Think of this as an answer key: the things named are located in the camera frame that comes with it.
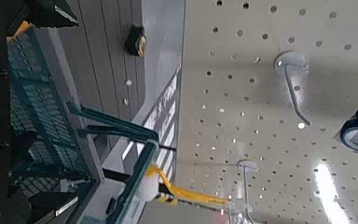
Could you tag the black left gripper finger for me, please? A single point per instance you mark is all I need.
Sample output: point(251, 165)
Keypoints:
point(51, 12)
point(49, 205)

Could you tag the small yellow object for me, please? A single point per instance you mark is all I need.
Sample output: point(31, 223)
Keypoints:
point(23, 27)

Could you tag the small white bolt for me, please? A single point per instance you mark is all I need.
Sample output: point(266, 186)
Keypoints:
point(125, 101)
point(128, 82)

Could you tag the white pegboard hook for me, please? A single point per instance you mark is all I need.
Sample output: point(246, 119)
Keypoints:
point(290, 59)
point(247, 165)

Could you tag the beige pegboard panel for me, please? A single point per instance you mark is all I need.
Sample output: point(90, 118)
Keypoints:
point(323, 46)

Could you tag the blue scissors on card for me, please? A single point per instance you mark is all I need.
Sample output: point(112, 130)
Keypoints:
point(346, 137)

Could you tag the white metal rail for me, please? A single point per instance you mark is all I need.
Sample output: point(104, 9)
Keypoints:
point(164, 102)

